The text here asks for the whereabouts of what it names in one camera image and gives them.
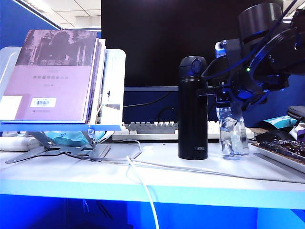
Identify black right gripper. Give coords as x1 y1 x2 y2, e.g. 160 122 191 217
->
197 68 269 112

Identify clear mineral water bottle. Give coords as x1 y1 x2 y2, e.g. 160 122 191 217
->
215 106 250 160

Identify black thermos flask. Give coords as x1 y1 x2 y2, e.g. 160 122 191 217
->
178 56 208 160

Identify white grey mechanical keyboard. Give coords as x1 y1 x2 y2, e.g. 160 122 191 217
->
112 120 254 141

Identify black computer monitor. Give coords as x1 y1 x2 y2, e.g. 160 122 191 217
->
101 0 283 92

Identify black computer mouse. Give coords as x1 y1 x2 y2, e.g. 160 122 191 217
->
254 130 294 144

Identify teal white packet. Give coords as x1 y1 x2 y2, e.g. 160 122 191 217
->
259 114 298 131

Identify gold plastic cherry tray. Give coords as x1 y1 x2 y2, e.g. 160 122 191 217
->
250 139 305 174

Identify grey fabric zip case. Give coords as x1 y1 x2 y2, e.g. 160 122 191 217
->
287 105 305 124

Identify white cover book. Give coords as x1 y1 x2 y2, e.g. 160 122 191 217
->
96 49 126 126

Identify teal plastic bag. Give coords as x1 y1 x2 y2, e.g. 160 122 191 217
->
45 131 107 146

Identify white metal book stand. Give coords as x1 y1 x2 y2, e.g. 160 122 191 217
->
0 46 122 164

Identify purple cover book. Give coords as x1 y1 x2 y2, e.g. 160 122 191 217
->
2 30 99 123

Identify black camera cable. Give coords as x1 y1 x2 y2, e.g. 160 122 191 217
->
201 57 229 81

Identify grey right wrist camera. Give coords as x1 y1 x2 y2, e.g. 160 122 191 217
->
215 39 247 71

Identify black monitor cable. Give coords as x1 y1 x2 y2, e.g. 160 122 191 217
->
123 92 178 123

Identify grey thin cable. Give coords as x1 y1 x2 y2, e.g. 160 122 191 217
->
63 151 305 184

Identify white tote bag purple straps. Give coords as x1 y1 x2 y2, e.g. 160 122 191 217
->
289 123 305 142

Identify white charging cable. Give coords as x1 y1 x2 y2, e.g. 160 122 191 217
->
112 139 160 229

